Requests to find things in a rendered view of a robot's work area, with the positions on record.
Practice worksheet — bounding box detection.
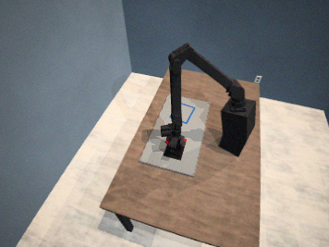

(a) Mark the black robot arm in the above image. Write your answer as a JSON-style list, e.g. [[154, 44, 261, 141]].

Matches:
[[161, 43, 247, 152]]

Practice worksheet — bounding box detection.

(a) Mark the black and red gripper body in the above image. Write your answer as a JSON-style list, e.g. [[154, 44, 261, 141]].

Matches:
[[166, 135, 186, 147]]

